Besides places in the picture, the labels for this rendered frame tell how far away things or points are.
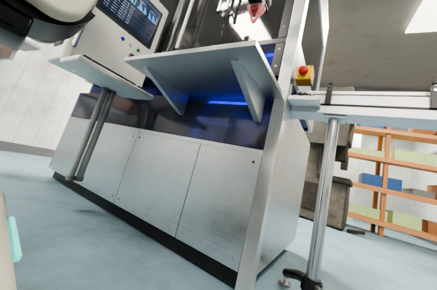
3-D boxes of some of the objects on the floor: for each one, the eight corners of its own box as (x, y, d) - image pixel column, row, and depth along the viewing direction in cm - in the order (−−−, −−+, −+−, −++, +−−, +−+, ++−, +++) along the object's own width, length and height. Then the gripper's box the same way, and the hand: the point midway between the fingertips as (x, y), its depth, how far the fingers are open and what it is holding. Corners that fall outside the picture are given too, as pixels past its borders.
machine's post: (238, 291, 85) (313, -76, 128) (252, 299, 82) (324, -80, 125) (232, 297, 79) (312, -88, 123) (246, 306, 76) (323, -93, 119)
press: (356, 230, 398) (368, 105, 453) (373, 244, 291) (387, 79, 346) (283, 207, 460) (302, 101, 515) (275, 212, 353) (300, 77, 408)
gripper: (257, 2, 92) (250, 32, 89) (248, -16, 84) (240, 15, 81) (271, -1, 88) (264, 30, 86) (264, -21, 80) (256, 12, 77)
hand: (253, 21), depth 83 cm, fingers closed
